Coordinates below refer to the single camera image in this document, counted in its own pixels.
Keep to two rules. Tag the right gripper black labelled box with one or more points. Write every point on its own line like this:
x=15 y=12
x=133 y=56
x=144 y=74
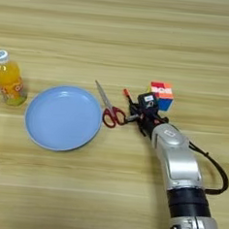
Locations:
x=148 y=101

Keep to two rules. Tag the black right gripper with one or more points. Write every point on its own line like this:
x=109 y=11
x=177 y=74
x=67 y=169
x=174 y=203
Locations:
x=148 y=120

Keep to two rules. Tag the orange juice bottle white cap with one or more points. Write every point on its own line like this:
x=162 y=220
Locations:
x=9 y=79

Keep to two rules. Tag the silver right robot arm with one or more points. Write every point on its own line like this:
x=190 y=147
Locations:
x=180 y=164

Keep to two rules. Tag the light blue round plate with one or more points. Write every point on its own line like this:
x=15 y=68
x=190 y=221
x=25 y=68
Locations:
x=62 y=118

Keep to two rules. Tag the multicoloured puzzle cube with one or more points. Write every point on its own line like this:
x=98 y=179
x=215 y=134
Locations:
x=162 y=92

